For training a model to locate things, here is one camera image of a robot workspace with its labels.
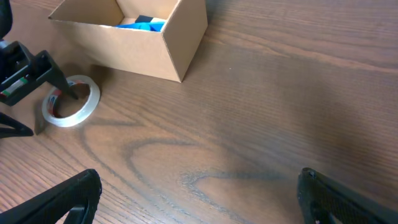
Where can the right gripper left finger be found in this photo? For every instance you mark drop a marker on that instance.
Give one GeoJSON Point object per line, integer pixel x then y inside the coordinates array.
{"type": "Point", "coordinates": [77, 199]}

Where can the blue plastic block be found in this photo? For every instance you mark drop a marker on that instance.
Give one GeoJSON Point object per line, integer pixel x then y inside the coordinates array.
{"type": "Point", "coordinates": [147, 23]}

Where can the large clear tape roll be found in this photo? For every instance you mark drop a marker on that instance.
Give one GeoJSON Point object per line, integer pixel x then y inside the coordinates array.
{"type": "Point", "coordinates": [84, 112]}

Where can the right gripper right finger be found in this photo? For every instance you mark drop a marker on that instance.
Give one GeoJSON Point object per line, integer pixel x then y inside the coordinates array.
{"type": "Point", "coordinates": [324, 200]}

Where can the brown cardboard box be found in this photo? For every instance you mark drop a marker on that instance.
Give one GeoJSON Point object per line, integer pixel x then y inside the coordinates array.
{"type": "Point", "coordinates": [91, 26]}

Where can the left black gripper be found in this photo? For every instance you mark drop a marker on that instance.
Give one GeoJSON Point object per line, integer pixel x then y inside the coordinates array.
{"type": "Point", "coordinates": [21, 73]}

